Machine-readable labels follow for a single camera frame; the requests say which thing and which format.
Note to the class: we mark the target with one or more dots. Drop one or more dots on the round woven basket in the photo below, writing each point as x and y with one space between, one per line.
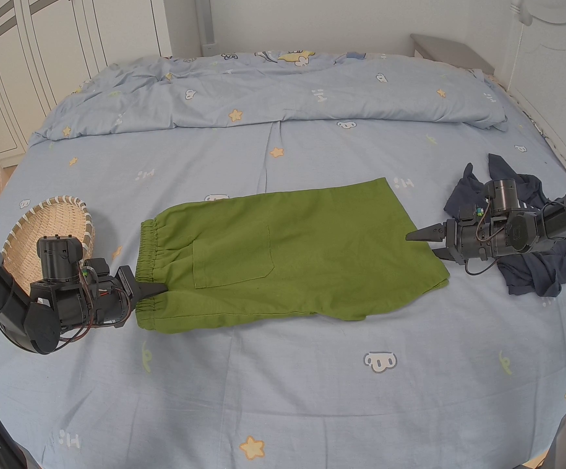
53 218

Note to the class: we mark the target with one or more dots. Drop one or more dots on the bed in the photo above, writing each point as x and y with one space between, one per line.
263 384

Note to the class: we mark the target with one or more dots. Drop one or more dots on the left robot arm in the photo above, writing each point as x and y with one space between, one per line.
38 320

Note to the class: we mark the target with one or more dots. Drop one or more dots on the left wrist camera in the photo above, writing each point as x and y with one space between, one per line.
97 270

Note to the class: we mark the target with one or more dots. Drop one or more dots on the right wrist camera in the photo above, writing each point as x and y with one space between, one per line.
469 214

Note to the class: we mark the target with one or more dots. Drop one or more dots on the white wardrobe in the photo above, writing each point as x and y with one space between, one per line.
43 42

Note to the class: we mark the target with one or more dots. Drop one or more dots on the grey bedside table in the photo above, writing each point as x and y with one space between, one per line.
449 49

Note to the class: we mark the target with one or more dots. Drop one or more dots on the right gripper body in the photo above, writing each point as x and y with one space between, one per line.
478 242

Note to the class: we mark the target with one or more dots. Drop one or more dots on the dark blue printed T-shirt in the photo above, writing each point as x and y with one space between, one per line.
546 271

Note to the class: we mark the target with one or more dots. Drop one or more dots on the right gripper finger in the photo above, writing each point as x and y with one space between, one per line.
446 255
432 232

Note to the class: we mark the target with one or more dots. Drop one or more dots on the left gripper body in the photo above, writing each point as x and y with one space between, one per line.
107 301

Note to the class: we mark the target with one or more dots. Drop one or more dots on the pale blue quilt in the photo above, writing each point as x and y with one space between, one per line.
263 91

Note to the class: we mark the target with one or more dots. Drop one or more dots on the grey vertical wall duct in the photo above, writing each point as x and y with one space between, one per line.
203 8

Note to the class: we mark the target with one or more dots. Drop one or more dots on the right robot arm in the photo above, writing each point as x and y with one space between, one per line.
556 223

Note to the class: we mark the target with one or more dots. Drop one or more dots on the green shorts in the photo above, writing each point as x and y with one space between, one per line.
312 262

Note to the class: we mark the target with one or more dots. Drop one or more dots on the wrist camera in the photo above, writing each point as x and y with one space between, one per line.
469 214
97 270

